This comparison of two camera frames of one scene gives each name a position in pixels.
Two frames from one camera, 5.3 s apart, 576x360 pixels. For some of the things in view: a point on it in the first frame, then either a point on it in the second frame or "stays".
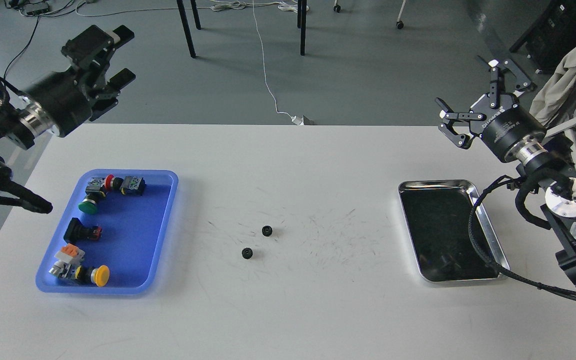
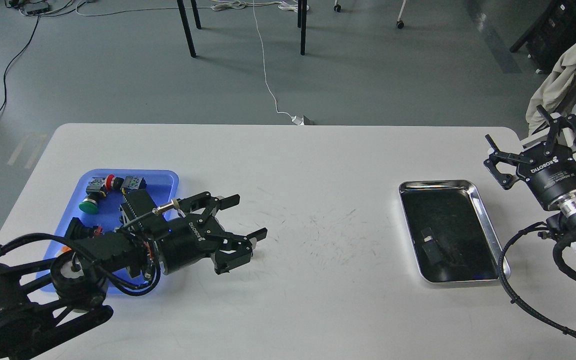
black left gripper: x=62 y=95 to x=183 y=241
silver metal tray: x=437 y=213 stays
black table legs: x=302 y=8 stays
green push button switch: x=94 y=191 stays
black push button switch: x=76 y=232 stays
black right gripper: x=513 y=132 to x=551 y=170
